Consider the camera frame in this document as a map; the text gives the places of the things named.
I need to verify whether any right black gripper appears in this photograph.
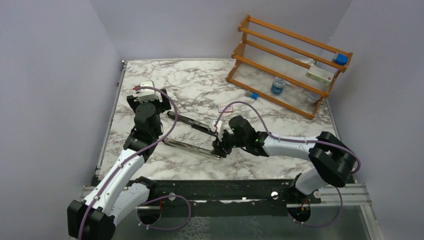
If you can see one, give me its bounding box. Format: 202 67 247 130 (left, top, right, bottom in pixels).
210 128 248 159

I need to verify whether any beige black stapler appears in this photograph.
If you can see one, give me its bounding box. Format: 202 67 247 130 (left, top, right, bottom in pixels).
162 112 221 160

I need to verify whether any red white staple box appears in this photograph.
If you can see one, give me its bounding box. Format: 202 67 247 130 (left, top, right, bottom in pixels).
218 104 234 113

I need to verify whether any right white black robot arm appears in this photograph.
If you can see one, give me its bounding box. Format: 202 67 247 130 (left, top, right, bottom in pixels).
208 115 358 204

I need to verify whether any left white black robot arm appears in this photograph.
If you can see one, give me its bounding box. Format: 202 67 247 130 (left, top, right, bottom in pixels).
67 89 171 240

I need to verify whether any blue white cup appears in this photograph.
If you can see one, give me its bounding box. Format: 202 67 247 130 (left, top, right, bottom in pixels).
270 76 287 95

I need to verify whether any white bottle behind rack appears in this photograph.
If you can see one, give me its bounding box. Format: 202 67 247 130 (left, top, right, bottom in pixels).
307 91 322 104

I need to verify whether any orange wooden shelf rack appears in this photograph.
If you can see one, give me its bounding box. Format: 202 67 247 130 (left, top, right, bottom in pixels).
226 15 353 120

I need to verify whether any white red carton box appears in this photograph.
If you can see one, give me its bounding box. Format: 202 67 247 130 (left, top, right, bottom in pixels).
305 65 334 86

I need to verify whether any blue cube on shelf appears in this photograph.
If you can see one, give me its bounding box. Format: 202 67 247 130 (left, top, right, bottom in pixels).
332 53 349 66

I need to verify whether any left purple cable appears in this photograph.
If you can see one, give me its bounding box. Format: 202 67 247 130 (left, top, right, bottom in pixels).
76 86 179 240

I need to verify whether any purple cable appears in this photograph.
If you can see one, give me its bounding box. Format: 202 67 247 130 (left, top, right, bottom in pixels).
213 100 362 175
76 86 179 240

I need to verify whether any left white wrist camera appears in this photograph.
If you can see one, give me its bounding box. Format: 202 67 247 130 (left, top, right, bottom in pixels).
133 80 162 103

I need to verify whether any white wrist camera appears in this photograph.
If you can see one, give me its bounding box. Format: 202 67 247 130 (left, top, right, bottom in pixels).
133 80 162 103
208 120 225 141

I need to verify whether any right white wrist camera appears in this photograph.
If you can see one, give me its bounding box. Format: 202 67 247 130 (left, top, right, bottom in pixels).
208 120 225 141

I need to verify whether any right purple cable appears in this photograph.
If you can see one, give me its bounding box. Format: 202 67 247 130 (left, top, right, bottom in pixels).
213 100 362 175

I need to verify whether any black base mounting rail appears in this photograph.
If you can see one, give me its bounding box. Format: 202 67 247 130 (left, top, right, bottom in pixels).
122 178 322 220

